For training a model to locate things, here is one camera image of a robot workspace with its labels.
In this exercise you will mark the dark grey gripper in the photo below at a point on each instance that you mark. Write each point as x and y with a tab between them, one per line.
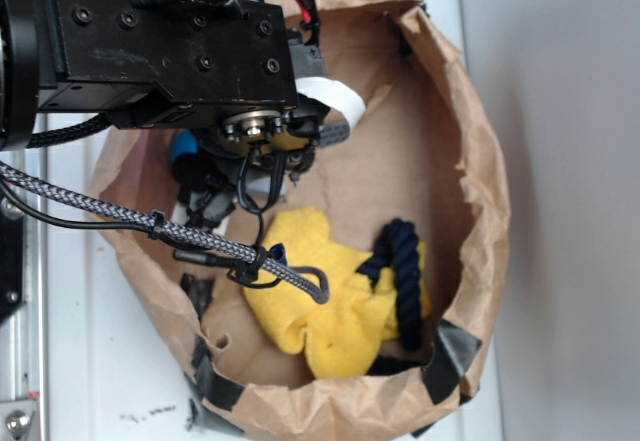
253	110

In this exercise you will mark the blue rubber ball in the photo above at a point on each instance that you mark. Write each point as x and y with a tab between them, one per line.
183	150

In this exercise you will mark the black mounting bracket plate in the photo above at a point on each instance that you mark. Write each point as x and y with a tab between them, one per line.
12	256

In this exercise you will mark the aluminium frame rail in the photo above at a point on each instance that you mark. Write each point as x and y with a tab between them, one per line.
24	400

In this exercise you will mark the brown paper bag bin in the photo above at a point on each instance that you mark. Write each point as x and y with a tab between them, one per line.
425	152

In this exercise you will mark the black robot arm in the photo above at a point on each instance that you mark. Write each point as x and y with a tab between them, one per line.
71	68

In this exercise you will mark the yellow microfibre cloth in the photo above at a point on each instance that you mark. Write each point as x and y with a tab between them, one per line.
375	296

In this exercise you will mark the grey triangular block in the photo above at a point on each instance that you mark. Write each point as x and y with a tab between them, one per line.
258	184

